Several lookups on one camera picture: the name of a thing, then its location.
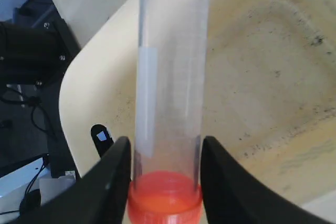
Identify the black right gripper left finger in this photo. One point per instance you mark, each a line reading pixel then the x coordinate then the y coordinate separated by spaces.
pixel 99 197

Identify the large cream plastic bin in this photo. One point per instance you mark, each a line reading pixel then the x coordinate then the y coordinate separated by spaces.
pixel 269 92

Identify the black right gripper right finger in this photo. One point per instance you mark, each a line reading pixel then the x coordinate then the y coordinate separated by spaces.
pixel 233 195

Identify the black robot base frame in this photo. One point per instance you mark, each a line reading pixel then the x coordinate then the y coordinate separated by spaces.
pixel 37 46

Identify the orange-capped clear tube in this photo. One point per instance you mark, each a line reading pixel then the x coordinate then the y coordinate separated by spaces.
pixel 168 119

